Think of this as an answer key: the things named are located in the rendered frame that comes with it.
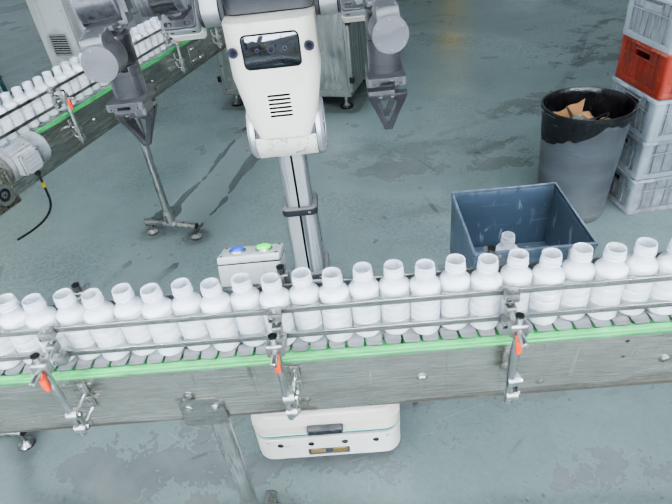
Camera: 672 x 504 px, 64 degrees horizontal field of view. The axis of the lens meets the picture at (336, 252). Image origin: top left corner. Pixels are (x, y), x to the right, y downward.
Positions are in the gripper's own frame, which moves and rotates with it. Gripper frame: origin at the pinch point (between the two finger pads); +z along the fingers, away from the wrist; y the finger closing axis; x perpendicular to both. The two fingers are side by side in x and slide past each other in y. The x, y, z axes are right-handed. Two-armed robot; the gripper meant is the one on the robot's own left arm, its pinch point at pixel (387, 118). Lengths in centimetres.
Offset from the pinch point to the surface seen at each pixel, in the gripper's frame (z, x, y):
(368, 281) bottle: 26.2, 6.1, -15.0
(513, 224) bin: 58, -41, 47
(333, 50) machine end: 82, 17, 351
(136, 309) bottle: 28, 52, -15
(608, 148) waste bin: 90, -119, 153
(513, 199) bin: 49, -40, 46
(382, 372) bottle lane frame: 48, 5, -19
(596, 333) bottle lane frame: 41, -38, -19
